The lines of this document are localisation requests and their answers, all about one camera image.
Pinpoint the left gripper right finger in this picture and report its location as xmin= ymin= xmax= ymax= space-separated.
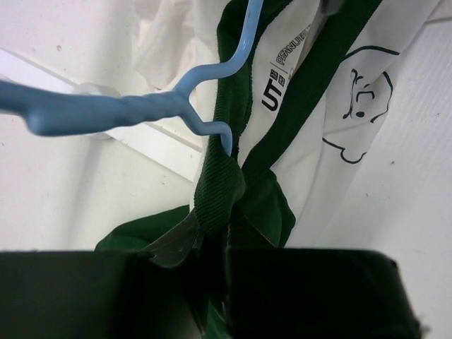
xmin=223 ymin=213 xmax=281 ymax=314

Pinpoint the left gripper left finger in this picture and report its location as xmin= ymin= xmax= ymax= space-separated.
xmin=139 ymin=212 xmax=208 ymax=334

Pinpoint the light blue hanger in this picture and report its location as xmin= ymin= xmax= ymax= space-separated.
xmin=1 ymin=0 xmax=263 ymax=155

